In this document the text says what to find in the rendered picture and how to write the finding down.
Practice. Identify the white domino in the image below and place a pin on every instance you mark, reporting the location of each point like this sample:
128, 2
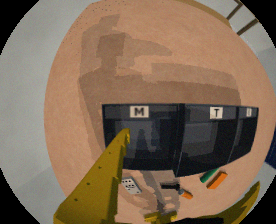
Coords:
130, 185

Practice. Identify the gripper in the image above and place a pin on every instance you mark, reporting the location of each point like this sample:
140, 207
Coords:
95, 199

